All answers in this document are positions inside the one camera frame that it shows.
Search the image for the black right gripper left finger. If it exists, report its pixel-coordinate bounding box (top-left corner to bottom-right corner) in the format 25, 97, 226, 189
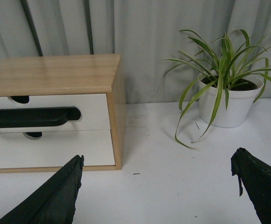
0, 155, 84, 224

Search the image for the wooden drawer cabinet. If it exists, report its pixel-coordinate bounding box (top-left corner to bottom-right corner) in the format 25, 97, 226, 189
0, 54, 126, 173

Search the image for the white drawer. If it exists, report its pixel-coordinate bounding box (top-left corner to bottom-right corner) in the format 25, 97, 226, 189
0, 94, 110, 133
0, 131, 115, 168

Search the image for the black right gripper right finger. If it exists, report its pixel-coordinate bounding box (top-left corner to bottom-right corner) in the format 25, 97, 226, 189
231, 148, 271, 224

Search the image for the white plant pot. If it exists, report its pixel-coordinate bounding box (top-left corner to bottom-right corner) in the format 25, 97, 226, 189
199, 75, 264, 128

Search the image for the green spider plant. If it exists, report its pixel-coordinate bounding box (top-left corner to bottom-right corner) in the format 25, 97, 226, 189
162, 26, 271, 149

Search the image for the black drawer handle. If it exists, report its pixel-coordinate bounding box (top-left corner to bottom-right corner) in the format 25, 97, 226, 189
0, 106, 81, 128

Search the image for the grey curtain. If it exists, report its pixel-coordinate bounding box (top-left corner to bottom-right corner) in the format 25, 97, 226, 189
0, 0, 271, 104

